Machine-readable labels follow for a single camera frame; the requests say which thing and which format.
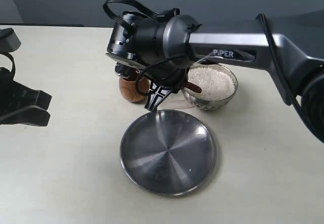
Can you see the steel bowl of rice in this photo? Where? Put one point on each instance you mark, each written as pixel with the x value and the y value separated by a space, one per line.
pixel 218 86

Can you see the brown wooden cup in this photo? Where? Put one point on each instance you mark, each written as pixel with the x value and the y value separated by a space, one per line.
pixel 128 90

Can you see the clear tape strip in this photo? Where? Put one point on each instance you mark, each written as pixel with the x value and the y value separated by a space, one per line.
pixel 175 101

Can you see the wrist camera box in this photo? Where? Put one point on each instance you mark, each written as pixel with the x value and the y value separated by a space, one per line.
pixel 9 41
pixel 118 44

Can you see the red-brown wooden spoon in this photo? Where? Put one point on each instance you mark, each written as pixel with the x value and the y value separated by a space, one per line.
pixel 192 87

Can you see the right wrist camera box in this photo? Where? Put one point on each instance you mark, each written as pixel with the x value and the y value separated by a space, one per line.
pixel 118 44

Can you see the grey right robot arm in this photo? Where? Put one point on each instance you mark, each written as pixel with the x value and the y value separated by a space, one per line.
pixel 290 49

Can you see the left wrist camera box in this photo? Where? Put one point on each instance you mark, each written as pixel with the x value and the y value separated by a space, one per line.
pixel 9 41

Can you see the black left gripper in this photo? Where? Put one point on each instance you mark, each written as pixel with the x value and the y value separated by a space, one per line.
pixel 21 104

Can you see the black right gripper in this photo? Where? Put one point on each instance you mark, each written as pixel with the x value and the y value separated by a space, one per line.
pixel 167 74

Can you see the round steel plate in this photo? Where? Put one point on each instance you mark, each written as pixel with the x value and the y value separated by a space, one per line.
pixel 168 152

